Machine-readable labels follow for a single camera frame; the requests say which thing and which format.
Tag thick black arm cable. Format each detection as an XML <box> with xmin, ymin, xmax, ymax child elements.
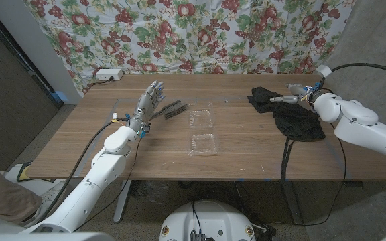
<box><xmin>35</xmin><ymin>116</ymin><xmax>130</xmax><ymax>225</ymax></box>
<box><xmin>320</xmin><ymin>62</ymin><xmax>386</xmax><ymax>88</ymax></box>

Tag grey brush with pale bristles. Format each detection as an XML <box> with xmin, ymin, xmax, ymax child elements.
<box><xmin>151</xmin><ymin>99</ymin><xmax>189</xmax><ymax>121</ymax></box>

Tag person's leg in khaki trousers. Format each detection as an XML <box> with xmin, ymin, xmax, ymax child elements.
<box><xmin>0</xmin><ymin>157</ymin><xmax>43</xmax><ymax>225</ymax></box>

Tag light grey table leg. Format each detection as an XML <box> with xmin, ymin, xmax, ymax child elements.
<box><xmin>113</xmin><ymin>180</ymin><xmax>132</xmax><ymax>224</ymax></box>

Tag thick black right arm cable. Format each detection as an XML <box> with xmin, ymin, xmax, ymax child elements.
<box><xmin>320</xmin><ymin>62</ymin><xmax>386</xmax><ymax>88</ymax></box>

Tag white power strip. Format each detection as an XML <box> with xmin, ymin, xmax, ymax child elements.
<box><xmin>95</xmin><ymin>68</ymin><xmax>125</xmax><ymax>82</ymax></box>

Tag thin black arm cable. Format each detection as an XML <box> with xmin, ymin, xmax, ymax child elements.
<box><xmin>74</xmin><ymin>135</ymin><xmax>143</xmax><ymax>232</ymax></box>
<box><xmin>279</xmin><ymin>122</ymin><xmax>347</xmax><ymax>227</ymax></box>

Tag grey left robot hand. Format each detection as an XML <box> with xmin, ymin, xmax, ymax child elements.
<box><xmin>127</xmin><ymin>80</ymin><xmax>166</xmax><ymax>135</ymax></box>

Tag black shorts with drawstring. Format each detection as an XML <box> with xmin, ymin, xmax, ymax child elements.
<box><xmin>247</xmin><ymin>86</ymin><xmax>326</xmax><ymax>183</ymax></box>

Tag dark brown door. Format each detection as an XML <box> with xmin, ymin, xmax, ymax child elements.
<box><xmin>0</xmin><ymin>6</ymin><xmax>63</xmax><ymax>171</ymax></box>

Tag white sneaker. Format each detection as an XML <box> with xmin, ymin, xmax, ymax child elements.
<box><xmin>28</xmin><ymin>180</ymin><xmax>66</xmax><ymax>226</ymax></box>

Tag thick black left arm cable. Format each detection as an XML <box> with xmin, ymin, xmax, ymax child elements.
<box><xmin>35</xmin><ymin>116</ymin><xmax>130</xmax><ymax>225</ymax></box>

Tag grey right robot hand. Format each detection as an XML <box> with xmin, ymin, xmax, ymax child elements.
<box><xmin>269</xmin><ymin>82</ymin><xmax>318</xmax><ymax>108</ymax></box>

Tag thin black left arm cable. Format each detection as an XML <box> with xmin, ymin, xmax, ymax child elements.
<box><xmin>74</xmin><ymin>135</ymin><xmax>143</xmax><ymax>232</ymax></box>

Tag clear plastic clamshell container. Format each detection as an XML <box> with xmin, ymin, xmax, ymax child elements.
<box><xmin>186</xmin><ymin>107</ymin><xmax>220</xmax><ymax>157</ymax></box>

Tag floral fruit print backdrop cloth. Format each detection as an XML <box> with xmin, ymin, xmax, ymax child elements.
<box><xmin>23</xmin><ymin>0</ymin><xmax>357</xmax><ymax>96</ymax></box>

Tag dark table leg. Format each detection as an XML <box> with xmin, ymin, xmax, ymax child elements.
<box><xmin>281</xmin><ymin>180</ymin><xmax>304</xmax><ymax>226</ymax></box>

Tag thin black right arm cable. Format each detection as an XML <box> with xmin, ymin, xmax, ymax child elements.
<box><xmin>279</xmin><ymin>122</ymin><xmax>347</xmax><ymax>227</ymax></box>

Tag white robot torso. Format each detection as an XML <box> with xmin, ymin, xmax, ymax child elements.
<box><xmin>159</xmin><ymin>199</ymin><xmax>257</xmax><ymax>241</ymax></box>

